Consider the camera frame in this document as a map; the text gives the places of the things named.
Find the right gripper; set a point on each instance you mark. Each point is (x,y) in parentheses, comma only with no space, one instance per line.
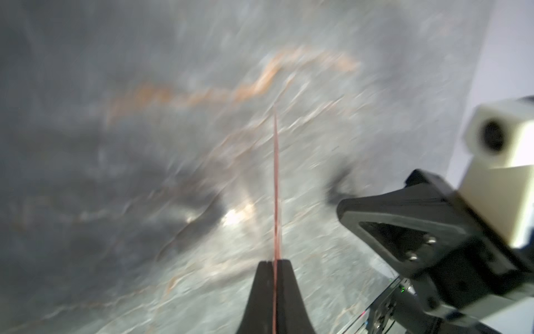
(461,270)

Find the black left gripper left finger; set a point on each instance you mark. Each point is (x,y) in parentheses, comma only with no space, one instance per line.
(258,314)

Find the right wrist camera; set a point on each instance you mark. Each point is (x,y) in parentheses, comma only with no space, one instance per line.
(498,184)

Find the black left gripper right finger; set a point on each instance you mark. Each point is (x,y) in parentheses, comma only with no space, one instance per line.
(290,314)

